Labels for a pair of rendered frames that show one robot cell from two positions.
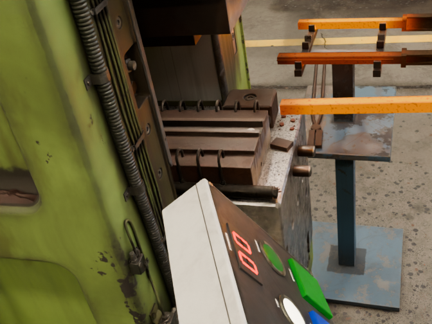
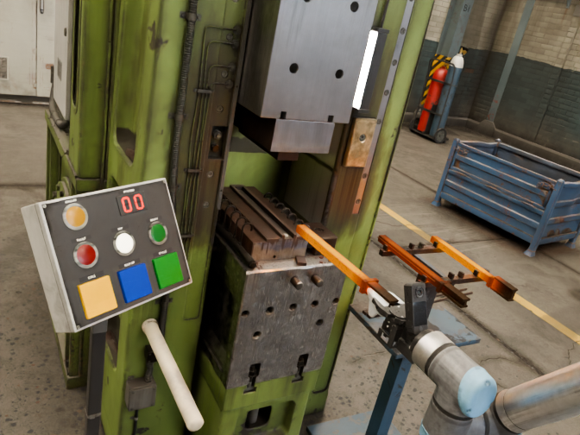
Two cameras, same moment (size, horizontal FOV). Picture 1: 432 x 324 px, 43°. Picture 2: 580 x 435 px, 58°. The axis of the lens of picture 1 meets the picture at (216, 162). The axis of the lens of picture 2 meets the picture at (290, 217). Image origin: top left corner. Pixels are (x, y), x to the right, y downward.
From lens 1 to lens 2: 1.00 m
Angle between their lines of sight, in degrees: 33
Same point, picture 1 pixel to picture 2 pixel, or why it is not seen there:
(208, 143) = (258, 223)
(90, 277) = not seen: hidden behind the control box
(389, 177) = not seen: outside the picture
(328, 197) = (419, 415)
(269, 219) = (242, 280)
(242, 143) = (269, 234)
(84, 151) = (148, 141)
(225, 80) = (326, 217)
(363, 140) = not seen: hidden behind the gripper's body
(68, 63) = (162, 98)
